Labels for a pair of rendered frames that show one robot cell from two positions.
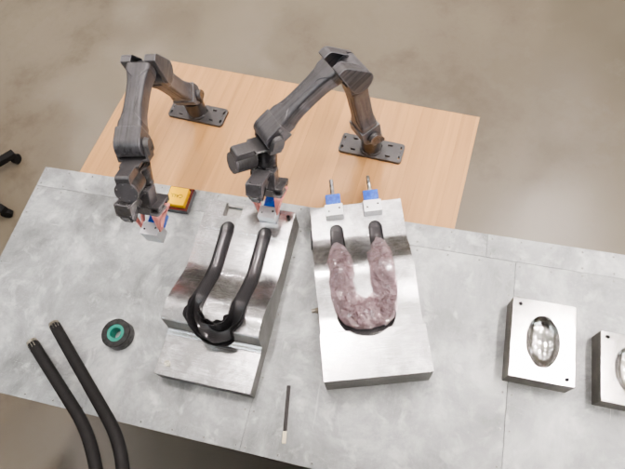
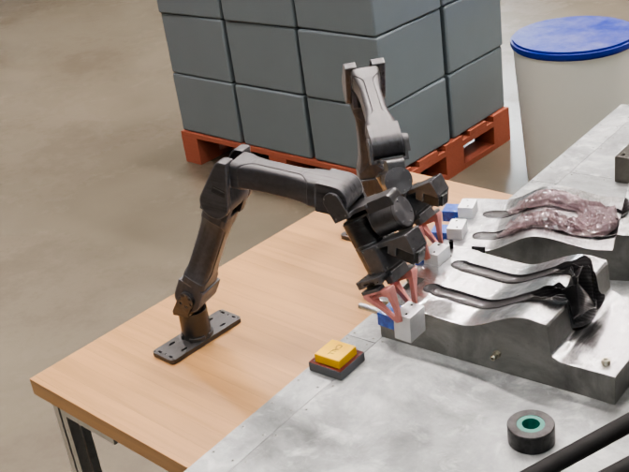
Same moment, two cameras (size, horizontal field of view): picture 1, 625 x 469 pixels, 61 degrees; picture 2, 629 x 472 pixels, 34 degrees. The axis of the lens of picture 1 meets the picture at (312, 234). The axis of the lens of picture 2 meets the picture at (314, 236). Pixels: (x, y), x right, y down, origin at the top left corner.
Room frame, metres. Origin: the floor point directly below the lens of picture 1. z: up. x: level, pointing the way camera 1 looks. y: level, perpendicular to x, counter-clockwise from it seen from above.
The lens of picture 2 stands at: (0.39, 2.00, 1.94)
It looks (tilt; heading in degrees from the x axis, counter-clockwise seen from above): 26 degrees down; 287
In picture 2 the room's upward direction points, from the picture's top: 8 degrees counter-clockwise
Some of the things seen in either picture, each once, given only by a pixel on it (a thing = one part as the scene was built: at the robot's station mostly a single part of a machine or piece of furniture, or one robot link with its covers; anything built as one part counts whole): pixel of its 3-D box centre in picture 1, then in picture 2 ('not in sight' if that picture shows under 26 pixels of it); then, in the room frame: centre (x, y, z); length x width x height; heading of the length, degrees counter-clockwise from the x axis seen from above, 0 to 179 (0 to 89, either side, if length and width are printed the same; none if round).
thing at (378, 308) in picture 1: (362, 278); (559, 211); (0.48, -0.10, 0.90); 0.26 x 0.18 x 0.08; 173
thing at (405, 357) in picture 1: (365, 285); (561, 227); (0.47, -0.11, 0.86); 0.50 x 0.26 x 0.11; 173
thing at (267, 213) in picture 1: (272, 201); (418, 255); (0.77, 0.09, 0.89); 0.13 x 0.05 x 0.05; 156
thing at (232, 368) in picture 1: (228, 289); (519, 305); (0.54, 0.25, 0.87); 0.50 x 0.26 x 0.14; 156
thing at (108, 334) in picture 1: (117, 334); (531, 432); (0.51, 0.58, 0.82); 0.08 x 0.08 x 0.04
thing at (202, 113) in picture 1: (194, 106); (195, 322); (1.22, 0.29, 0.84); 0.20 x 0.07 x 0.08; 61
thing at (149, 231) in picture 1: (159, 216); (387, 315); (0.77, 0.40, 0.94); 0.13 x 0.05 x 0.05; 156
